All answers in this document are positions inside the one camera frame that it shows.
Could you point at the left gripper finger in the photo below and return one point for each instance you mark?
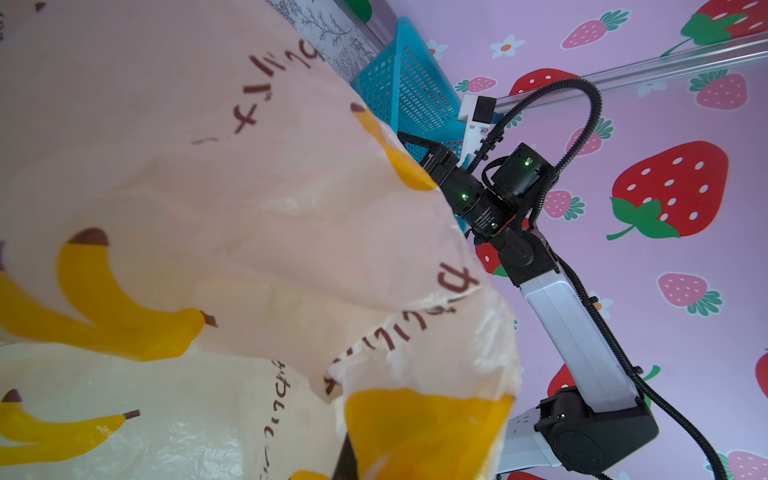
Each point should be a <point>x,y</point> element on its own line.
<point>346,466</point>

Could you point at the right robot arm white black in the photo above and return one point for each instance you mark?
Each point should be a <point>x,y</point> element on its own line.
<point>607,414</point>

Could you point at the teal plastic basket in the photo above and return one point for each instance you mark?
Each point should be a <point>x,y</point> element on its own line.
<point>405,88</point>

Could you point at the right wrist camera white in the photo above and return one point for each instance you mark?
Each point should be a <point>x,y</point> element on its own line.
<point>477,113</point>

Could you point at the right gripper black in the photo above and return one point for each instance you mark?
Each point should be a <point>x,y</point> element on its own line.
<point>495,204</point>

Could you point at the banana print plastic bag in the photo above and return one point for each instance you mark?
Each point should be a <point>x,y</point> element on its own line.
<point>217,263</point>

